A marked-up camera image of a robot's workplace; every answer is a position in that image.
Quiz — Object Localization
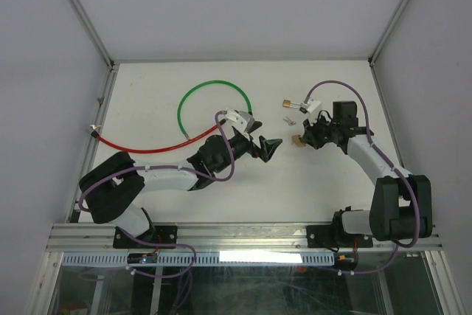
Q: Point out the aluminium front rail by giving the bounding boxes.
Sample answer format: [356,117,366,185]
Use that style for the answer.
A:
[46,221,443,255]

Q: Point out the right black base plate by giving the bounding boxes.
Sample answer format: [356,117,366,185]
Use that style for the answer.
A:
[305,224,373,251]

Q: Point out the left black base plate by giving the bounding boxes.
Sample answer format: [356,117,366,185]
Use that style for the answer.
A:
[113,224,178,249]

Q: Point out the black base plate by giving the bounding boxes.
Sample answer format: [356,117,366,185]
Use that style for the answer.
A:
[113,224,178,249]
[305,224,373,251]

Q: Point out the green cable lock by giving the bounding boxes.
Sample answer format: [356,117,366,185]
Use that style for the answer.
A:
[176,80,253,141]

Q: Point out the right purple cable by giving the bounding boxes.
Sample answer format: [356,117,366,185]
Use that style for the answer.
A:
[304,79,421,275]

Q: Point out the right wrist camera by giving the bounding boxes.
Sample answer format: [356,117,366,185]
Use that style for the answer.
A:
[299,97,322,114]

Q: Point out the brass long-shackle padlock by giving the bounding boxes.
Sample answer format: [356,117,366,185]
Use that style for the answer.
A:
[282,100,300,110]

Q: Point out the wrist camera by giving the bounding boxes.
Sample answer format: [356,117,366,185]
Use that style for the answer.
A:
[299,97,322,114]
[224,110,255,134]

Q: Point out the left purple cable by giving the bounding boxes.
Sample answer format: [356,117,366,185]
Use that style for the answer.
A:
[79,110,237,235]

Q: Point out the white slotted cable duct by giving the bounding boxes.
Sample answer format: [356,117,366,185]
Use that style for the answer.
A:
[63,250,335,268]

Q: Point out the red cable lock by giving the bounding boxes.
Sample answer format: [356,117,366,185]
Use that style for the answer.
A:
[91,125,218,154]

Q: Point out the silver keys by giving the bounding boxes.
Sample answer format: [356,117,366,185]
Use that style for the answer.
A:
[283,117,296,126]

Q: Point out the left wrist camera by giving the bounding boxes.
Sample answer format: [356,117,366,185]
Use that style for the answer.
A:
[224,110,255,134]

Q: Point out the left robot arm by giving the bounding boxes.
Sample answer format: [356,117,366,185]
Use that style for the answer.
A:
[78,129,282,248]

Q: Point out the purple cable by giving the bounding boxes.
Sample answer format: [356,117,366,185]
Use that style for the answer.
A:
[79,110,237,235]
[304,79,421,275]

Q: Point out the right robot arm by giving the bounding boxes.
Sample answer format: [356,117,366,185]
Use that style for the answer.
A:
[300,101,433,248]

